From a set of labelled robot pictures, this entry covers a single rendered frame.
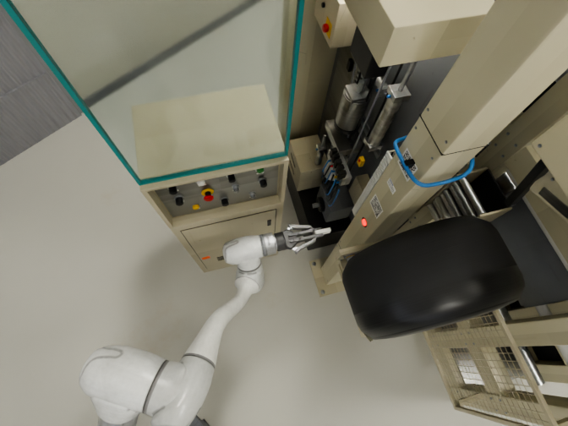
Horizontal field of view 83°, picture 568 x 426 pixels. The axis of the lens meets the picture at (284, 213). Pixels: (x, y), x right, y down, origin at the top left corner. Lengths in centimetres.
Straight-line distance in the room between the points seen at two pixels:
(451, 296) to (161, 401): 80
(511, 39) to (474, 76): 10
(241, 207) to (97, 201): 156
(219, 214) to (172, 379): 81
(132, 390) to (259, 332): 143
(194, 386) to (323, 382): 146
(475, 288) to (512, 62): 58
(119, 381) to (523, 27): 111
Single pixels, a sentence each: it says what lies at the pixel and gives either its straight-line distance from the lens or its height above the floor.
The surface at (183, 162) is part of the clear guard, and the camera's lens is 116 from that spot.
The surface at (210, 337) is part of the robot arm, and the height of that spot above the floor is 127.
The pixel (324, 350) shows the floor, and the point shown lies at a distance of 233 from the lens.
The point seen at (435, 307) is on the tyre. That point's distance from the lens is 101.
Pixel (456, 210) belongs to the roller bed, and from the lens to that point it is 156.
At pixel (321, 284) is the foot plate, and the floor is 1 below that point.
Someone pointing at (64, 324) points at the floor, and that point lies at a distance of 266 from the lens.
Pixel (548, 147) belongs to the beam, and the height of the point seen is 167.
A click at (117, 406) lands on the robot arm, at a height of 135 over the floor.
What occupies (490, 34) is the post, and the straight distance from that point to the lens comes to 77.
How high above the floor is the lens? 230
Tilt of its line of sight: 66 degrees down
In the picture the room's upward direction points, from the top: 7 degrees clockwise
